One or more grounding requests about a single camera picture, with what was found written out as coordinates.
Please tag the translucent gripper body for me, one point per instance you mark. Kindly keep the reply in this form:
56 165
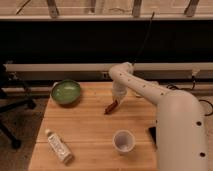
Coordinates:
118 96

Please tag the red chili pepper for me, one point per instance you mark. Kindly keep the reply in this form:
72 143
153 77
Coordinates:
111 107

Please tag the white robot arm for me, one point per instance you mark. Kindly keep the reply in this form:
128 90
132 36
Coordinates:
180 131

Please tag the white paper cup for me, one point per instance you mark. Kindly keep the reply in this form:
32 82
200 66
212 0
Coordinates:
123 141

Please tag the black smartphone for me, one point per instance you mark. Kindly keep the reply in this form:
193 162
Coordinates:
152 132

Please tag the green bowl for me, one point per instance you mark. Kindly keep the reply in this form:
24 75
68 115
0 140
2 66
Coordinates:
65 92

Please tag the black office chair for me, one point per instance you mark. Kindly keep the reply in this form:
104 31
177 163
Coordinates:
5 77

